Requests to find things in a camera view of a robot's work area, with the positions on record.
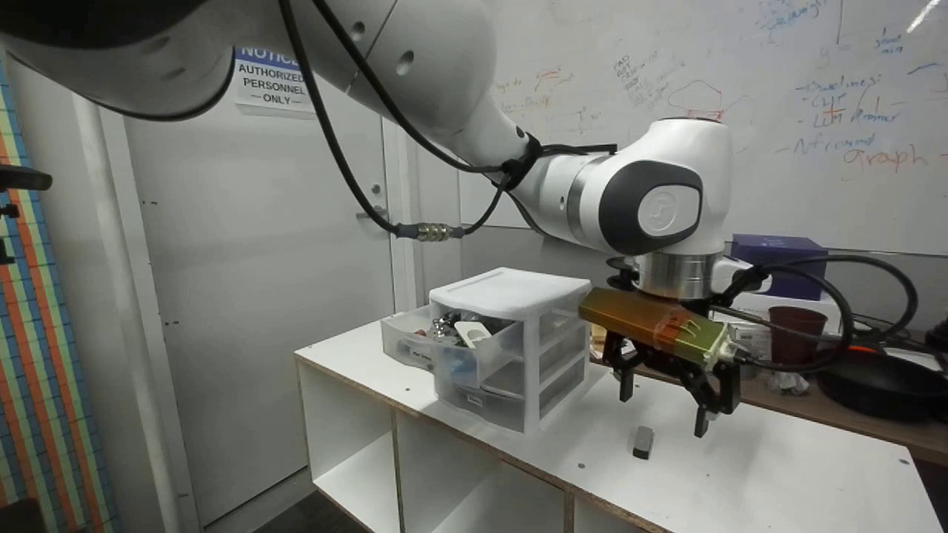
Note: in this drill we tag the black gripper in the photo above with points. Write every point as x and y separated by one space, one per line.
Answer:
714 392

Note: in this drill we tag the small black object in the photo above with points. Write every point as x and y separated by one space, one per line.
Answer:
644 444

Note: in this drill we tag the clear top drawer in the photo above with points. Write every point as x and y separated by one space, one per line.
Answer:
451 344

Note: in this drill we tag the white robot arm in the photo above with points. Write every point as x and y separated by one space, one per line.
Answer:
428 68

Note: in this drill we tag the white plastic drawer unit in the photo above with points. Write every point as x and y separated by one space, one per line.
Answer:
551 359

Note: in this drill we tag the dark red cup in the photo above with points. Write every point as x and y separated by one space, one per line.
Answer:
795 336

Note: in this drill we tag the purple box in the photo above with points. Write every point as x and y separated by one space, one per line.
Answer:
800 262

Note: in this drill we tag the black pan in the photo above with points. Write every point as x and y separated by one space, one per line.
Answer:
882 387

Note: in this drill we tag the white shelf cabinet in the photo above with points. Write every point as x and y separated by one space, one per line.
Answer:
400 460

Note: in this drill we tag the white notice sign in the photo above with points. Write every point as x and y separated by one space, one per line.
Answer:
268 84

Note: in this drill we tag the colourful striped panel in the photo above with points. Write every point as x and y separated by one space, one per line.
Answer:
47 453

